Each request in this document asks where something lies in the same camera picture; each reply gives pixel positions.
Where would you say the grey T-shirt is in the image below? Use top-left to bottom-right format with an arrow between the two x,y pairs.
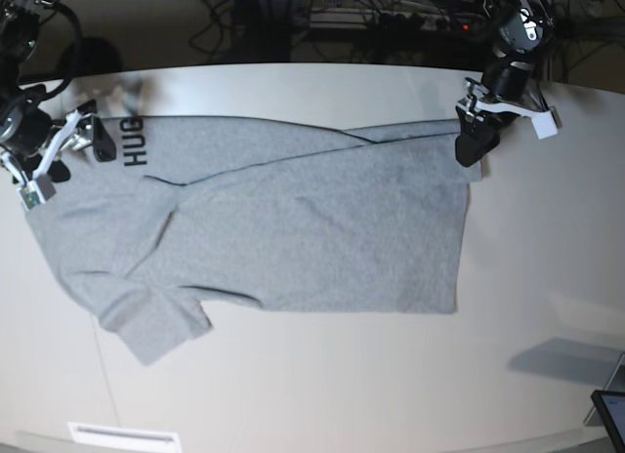
25,117 -> 481,365

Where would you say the white label strip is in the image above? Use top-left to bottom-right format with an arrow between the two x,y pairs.
67,422 -> 180,443

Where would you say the black tablet screen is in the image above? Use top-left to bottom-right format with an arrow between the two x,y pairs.
591,390 -> 625,453

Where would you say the gripper body, image left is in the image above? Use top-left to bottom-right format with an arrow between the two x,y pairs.
1,94 -> 83,173

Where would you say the gripper body, image right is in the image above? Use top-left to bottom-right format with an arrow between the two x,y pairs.
480,58 -> 535,102

